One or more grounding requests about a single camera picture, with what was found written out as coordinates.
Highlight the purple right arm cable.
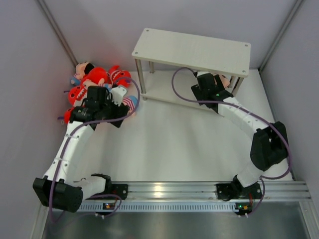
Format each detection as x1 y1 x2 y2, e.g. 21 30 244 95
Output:
171 66 292 217

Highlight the red plush whale back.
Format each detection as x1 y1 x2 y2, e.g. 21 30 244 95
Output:
80 67 111 85

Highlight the pink doll striped shirt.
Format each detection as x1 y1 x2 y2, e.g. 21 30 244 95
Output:
122 95 138 114
219 74 230 88
98 78 112 91

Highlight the pink doll black hair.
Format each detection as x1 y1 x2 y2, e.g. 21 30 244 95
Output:
70 62 95 86

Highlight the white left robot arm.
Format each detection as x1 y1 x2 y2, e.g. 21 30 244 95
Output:
33 85 130 213

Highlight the red plush shark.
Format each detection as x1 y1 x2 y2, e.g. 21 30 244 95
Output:
64 85 88 107
57 107 74 124
108 65 131 88

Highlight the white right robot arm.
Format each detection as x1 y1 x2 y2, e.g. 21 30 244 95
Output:
191 71 288 201

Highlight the white two-tier shelf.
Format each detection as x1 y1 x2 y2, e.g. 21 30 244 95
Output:
132 28 251 110

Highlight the grey slotted cable duct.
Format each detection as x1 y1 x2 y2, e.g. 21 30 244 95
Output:
49 201 255 213

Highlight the aluminium mounting rail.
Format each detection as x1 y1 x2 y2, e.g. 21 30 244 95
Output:
39 180 312 203

